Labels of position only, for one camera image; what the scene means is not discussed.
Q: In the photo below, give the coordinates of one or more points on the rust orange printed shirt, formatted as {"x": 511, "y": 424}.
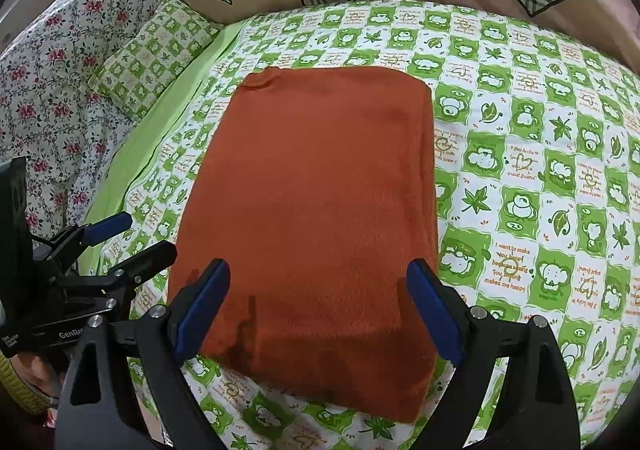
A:
{"x": 310, "y": 200}

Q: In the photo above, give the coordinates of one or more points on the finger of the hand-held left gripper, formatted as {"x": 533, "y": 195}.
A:
{"x": 147, "y": 257}
{"x": 107, "y": 225}

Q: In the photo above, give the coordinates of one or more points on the green checked bed sheet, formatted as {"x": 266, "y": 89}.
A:
{"x": 525, "y": 170}

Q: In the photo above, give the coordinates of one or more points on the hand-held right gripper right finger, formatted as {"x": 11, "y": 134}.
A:
{"x": 436, "y": 315}

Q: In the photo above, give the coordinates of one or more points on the floral quilt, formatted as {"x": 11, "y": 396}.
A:
{"x": 55, "y": 80}

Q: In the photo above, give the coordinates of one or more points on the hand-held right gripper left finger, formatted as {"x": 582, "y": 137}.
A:
{"x": 200, "y": 310}

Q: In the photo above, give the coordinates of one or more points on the green checked pillow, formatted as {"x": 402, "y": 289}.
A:
{"x": 155, "y": 55}

